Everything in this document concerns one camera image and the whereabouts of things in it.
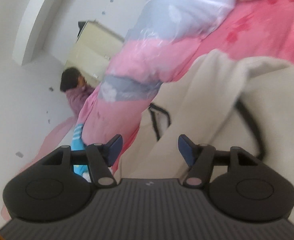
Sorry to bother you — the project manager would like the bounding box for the beige zip hoodie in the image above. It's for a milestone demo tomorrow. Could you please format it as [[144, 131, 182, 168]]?
[[118, 49, 294, 230]]

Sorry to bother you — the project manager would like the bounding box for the blue pillow with stripes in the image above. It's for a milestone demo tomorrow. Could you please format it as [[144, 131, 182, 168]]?
[[71, 124, 91, 182]]

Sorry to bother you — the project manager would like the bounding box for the pink white headboard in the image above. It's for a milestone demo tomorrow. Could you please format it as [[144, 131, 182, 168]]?
[[0, 115, 78, 221]]

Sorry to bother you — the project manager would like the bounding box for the woman in purple jacket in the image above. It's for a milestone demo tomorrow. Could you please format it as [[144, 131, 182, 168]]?
[[60, 67, 95, 117]]

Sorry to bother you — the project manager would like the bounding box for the cream wardrobe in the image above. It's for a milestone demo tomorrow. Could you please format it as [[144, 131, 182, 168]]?
[[65, 21, 124, 87]]

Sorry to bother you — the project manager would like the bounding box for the pink grey floral duvet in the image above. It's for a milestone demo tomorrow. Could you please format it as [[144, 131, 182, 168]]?
[[76, 0, 237, 148]]

